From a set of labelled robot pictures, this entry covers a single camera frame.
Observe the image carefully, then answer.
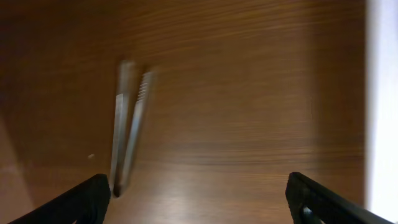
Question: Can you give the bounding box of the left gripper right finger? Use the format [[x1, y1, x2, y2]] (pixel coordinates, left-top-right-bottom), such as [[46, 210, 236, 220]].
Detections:
[[285, 172, 392, 224]]

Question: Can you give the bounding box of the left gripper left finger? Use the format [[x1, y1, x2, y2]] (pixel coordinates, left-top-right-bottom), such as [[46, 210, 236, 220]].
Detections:
[[11, 174, 111, 224]]

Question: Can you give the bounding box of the metal chopstick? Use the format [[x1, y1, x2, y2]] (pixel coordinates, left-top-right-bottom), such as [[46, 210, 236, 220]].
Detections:
[[109, 60, 135, 191], [112, 71, 154, 197]]

